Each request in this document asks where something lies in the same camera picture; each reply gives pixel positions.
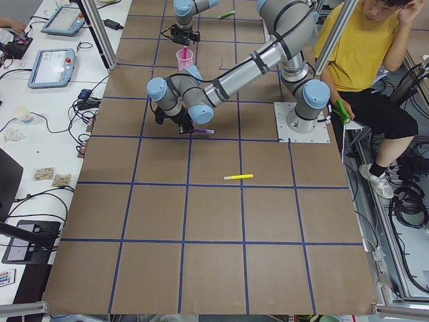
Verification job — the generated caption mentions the green pen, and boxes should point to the green pen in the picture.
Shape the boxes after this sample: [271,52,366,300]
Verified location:
[218,10,235,19]

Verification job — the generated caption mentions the green handled grabber tool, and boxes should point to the green handled grabber tool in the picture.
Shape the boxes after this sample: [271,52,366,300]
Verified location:
[334,99,352,126]

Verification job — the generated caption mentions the black power adapter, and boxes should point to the black power adapter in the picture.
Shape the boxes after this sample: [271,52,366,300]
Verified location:
[103,19,123,30]

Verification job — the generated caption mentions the purple pen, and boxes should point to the purple pen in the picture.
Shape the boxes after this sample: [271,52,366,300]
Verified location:
[192,129,215,135]

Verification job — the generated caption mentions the pink mesh cup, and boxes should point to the pink mesh cup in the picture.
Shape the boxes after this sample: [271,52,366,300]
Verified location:
[176,47,194,71]

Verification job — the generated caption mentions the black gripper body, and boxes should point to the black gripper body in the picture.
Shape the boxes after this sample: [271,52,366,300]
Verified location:
[170,25,200,44]
[154,107,194,131]

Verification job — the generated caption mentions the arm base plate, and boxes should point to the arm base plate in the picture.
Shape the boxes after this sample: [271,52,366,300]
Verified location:
[274,102,330,144]

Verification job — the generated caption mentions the yellow pen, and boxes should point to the yellow pen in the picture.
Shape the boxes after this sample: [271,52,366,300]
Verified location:
[223,174,254,180]

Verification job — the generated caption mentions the pink pen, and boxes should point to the pink pen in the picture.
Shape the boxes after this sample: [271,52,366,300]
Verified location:
[182,47,188,66]

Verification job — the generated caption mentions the aluminium frame post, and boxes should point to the aluminium frame post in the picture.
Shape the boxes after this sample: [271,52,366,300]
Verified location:
[76,0,117,70]

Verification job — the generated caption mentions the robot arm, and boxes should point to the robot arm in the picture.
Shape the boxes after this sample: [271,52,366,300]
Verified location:
[170,0,219,46]
[146,1,330,133]

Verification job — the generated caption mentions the blue teach pendant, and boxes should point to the blue teach pendant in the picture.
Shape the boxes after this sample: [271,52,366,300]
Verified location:
[27,48,76,89]
[41,6,85,36]

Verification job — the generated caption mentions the person in yellow shirt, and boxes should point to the person in yellow shirt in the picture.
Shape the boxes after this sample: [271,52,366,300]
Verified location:
[320,1,424,199]

